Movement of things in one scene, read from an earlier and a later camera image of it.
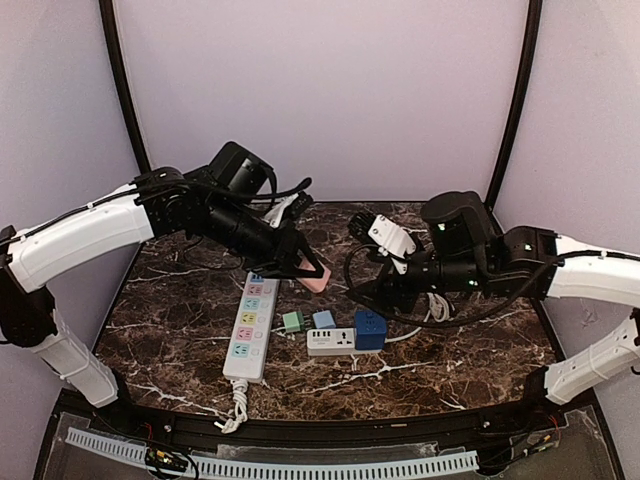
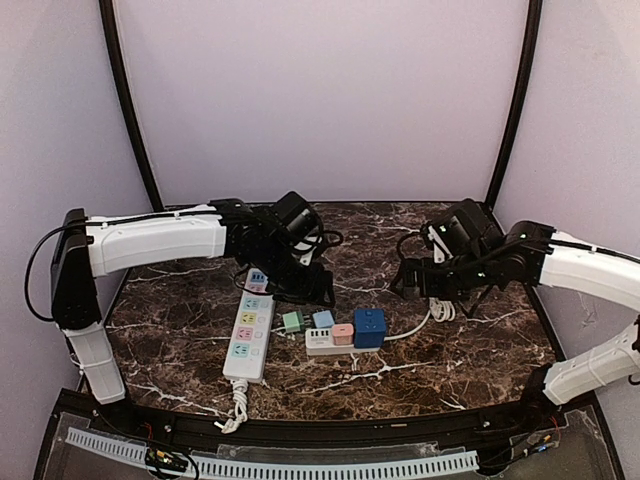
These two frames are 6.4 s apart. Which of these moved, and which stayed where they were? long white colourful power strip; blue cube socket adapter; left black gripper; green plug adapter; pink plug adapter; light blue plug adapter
Moved: pink plug adapter; left black gripper
Stayed: long white colourful power strip; blue cube socket adapter; light blue plug adapter; green plug adapter
